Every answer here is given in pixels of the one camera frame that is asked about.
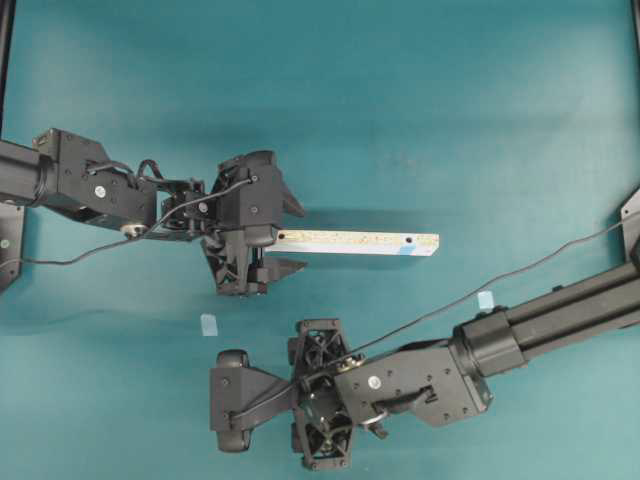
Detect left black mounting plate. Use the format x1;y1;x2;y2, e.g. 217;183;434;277
0;203;26;292

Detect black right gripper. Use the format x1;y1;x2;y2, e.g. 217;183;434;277
288;319;353;471

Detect black mounting plate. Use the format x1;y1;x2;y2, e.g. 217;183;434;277
620;189;640;266
0;203;26;292

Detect blue tape marker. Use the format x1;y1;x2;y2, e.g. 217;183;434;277
200;313;218;337
477;290;495;311

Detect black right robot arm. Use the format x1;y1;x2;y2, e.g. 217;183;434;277
291;262;639;470

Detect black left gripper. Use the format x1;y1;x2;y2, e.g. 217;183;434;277
201;150;307;296

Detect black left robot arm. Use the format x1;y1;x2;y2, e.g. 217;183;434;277
1;128;305;296

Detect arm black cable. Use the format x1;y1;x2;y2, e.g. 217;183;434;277
0;177;254;271
227;222;626;416

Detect long wooden board with holes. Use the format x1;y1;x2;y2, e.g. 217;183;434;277
265;229;440;257

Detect blue tape marker right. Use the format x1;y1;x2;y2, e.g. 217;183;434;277
477;290;495;311

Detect black frame post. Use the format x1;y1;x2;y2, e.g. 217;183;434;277
0;0;16;129

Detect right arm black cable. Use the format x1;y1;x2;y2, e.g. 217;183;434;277
227;222;626;416

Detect blue tape marker left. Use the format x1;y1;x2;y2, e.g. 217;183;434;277
200;313;218;337

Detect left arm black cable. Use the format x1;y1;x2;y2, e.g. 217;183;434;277
0;177;254;271

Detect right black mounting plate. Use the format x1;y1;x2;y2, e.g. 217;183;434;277
620;189;640;266

